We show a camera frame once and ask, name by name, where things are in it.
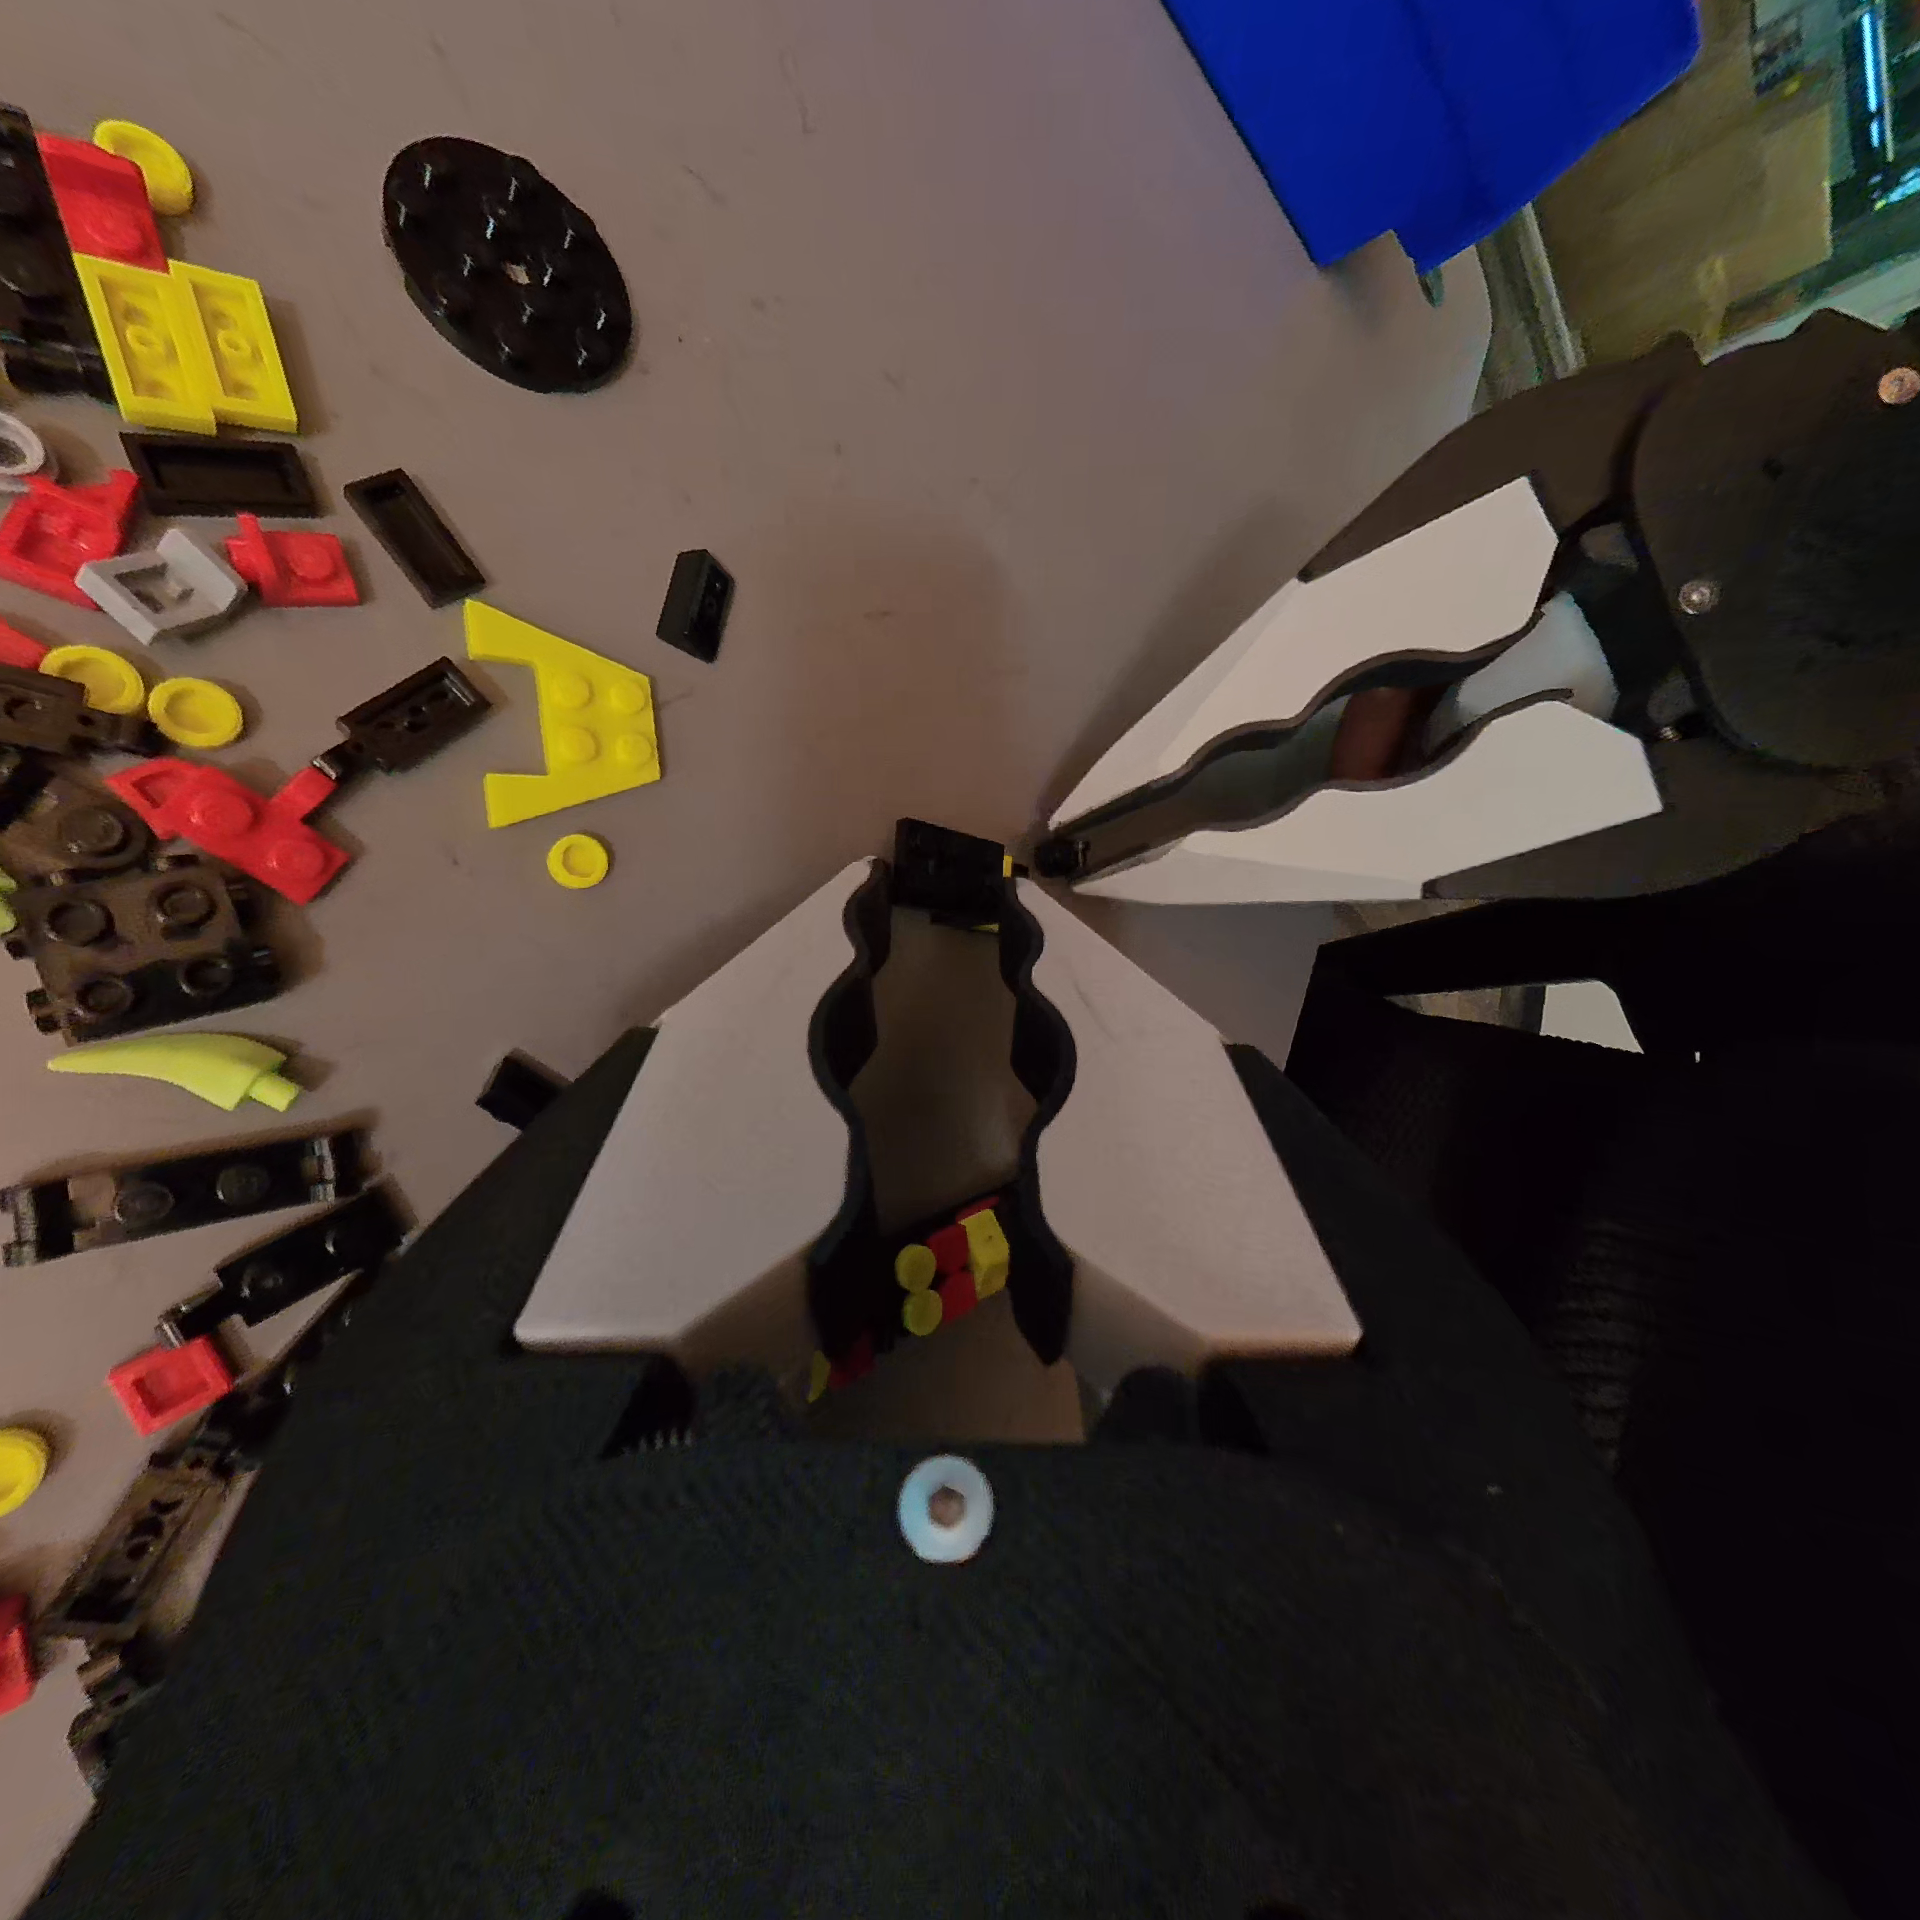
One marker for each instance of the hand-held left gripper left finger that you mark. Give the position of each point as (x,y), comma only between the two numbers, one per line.
(690,1201)

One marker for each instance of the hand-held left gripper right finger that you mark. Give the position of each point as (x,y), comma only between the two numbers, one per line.
(1201,1201)

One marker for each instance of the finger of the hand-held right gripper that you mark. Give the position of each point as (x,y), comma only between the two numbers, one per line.
(1410,579)
(1500,825)

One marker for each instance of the tiny black lego piece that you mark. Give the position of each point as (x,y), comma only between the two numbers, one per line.
(1058,857)

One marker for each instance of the black and yellow lego assembly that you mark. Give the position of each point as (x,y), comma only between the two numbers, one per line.
(944,868)

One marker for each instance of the red yellow black lego model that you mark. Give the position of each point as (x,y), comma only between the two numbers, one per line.
(948,1275)

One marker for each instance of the tiny yellow round lego plate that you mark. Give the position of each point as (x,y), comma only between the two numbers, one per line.
(579,859)

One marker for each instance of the pile of mixed lego pieces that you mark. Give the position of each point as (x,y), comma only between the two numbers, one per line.
(283,1263)

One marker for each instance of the yellow lego wedge plate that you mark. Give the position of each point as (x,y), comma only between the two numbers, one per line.
(579,728)

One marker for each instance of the long black lego hinge plate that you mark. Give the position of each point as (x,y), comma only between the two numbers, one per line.
(181,1196)

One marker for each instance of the lime green lego horn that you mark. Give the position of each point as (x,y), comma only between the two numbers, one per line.
(181,1069)

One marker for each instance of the black lego plate with pin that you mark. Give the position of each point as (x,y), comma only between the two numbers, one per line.
(416,716)

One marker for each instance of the small black lego slope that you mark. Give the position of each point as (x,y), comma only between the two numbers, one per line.
(696,604)

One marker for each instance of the long red lego plate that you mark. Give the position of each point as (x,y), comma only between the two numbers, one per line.
(225,825)

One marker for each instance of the black lego brick with studs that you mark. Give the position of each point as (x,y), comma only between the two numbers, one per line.
(135,941)

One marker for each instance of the yellow round lego tile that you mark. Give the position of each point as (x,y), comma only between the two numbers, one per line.
(194,711)
(91,677)
(146,165)

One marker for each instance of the red lego clip plate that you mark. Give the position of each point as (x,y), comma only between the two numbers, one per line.
(296,564)

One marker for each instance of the grey square lego plate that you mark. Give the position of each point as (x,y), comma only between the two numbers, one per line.
(161,586)

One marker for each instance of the long black hollow lego tile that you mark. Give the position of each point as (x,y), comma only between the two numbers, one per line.
(220,474)

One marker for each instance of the black round lego plate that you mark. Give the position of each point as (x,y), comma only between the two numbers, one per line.
(506,276)

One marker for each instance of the yellow rectangular lego plate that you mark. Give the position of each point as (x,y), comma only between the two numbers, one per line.
(137,348)
(240,348)

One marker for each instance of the red square lego plate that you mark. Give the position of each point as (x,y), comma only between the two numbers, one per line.
(99,205)

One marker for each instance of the cardboard boxes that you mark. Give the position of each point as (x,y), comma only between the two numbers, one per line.
(1724,165)

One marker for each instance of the blue plastic bin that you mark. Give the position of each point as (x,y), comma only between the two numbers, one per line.
(1424,106)

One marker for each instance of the dark cloth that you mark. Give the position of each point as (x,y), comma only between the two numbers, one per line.
(1724,1348)

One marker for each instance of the red lego bracket plate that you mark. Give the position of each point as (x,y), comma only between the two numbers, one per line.
(60,535)

